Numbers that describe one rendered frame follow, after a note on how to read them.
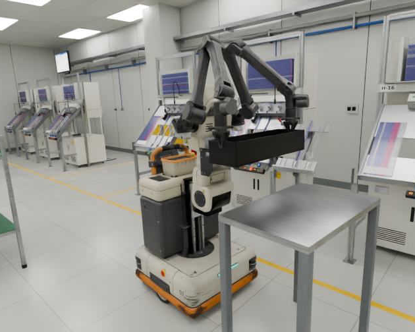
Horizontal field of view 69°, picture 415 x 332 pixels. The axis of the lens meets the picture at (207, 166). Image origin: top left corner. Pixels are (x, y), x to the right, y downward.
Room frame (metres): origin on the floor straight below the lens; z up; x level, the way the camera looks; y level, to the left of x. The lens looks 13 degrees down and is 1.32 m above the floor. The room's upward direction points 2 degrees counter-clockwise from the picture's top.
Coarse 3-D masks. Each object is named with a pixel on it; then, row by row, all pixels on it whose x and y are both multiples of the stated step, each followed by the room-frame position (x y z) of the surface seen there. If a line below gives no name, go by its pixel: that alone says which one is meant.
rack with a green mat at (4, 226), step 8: (0, 136) 2.29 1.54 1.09; (0, 144) 2.28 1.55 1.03; (8, 168) 2.29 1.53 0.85; (8, 176) 2.29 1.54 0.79; (8, 184) 2.28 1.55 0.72; (8, 192) 2.29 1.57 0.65; (0, 216) 2.58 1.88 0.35; (16, 216) 2.29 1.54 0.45; (0, 224) 2.40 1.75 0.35; (8, 224) 2.39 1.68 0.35; (16, 224) 2.29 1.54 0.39; (0, 232) 2.23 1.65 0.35; (8, 232) 2.24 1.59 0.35; (16, 232) 2.28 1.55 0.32; (24, 256) 2.30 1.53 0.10; (24, 264) 2.29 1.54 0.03
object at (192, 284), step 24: (216, 240) 2.09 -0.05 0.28; (144, 264) 1.91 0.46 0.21; (168, 264) 1.78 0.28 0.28; (192, 264) 1.77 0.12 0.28; (216, 264) 1.76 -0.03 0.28; (240, 264) 1.82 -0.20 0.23; (168, 288) 1.70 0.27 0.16; (192, 288) 1.56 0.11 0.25; (216, 288) 1.67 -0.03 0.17; (192, 312) 1.54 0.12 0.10
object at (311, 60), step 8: (280, 56) 3.34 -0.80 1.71; (288, 56) 3.28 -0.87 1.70; (304, 56) 3.16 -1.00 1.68; (312, 56) 3.29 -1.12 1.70; (304, 64) 3.16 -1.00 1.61; (312, 64) 3.29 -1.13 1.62; (304, 72) 3.16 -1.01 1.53; (312, 72) 3.30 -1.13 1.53; (304, 80) 3.17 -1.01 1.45; (312, 80) 3.30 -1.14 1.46; (304, 88) 3.17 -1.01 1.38; (312, 88) 3.31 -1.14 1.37; (312, 96) 3.31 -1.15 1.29; (312, 104) 3.32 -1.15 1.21; (296, 112) 3.20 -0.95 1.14; (304, 112) 3.18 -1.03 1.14; (312, 112) 3.32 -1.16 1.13; (296, 120) 3.20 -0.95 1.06; (304, 120) 3.19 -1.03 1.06; (312, 120) 3.33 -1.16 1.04; (312, 144) 3.37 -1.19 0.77
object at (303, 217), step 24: (288, 192) 1.58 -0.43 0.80; (312, 192) 1.57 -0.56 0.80; (336, 192) 1.55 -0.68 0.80; (240, 216) 1.27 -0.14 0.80; (264, 216) 1.26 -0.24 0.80; (288, 216) 1.25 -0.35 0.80; (312, 216) 1.24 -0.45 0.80; (336, 216) 1.23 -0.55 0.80; (360, 216) 1.27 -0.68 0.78; (288, 240) 1.03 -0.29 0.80; (312, 240) 1.02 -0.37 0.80; (312, 264) 0.99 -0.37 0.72; (360, 312) 1.44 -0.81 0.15
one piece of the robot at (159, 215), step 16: (176, 144) 2.17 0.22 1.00; (160, 176) 2.02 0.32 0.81; (192, 176) 2.01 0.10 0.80; (144, 192) 1.92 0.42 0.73; (160, 192) 1.82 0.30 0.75; (176, 192) 1.90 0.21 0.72; (144, 208) 1.94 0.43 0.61; (160, 208) 1.82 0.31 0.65; (176, 208) 1.89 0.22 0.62; (144, 224) 1.95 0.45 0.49; (160, 224) 1.82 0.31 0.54; (176, 224) 1.89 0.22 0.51; (192, 224) 1.92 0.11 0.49; (208, 224) 2.08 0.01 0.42; (144, 240) 1.96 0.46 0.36; (160, 240) 1.82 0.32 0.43; (176, 240) 1.88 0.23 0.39; (192, 240) 1.92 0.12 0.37; (208, 240) 2.05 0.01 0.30; (160, 256) 1.88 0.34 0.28
